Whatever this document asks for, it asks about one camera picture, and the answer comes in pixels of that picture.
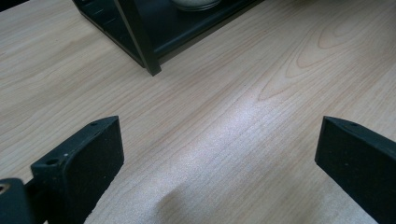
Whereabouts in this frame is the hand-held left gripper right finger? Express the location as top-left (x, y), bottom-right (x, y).
top-left (315, 116), bottom-right (396, 224)

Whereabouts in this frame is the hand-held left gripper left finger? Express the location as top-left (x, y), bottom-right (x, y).
top-left (31, 115), bottom-right (125, 224)

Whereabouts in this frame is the black metal shelf rack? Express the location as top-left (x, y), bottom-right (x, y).
top-left (72, 0), bottom-right (265, 77)

